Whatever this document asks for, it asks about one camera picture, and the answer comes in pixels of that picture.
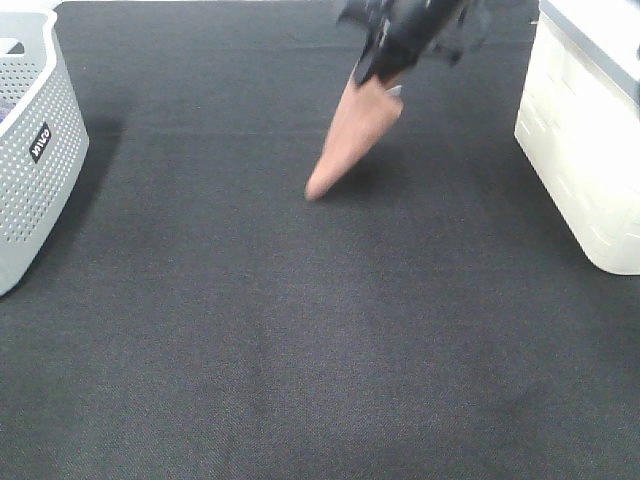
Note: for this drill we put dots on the grey perforated laundry basket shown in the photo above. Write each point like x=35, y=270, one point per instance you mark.
x=43, y=137

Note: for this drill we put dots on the black fabric table mat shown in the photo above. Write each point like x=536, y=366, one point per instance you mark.
x=191, y=316

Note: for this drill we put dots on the brown towel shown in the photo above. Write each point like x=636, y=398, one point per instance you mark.
x=363, y=116

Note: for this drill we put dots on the white plastic storage box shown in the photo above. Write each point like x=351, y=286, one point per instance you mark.
x=578, y=124

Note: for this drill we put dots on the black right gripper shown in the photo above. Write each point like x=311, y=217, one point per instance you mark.
x=399, y=33

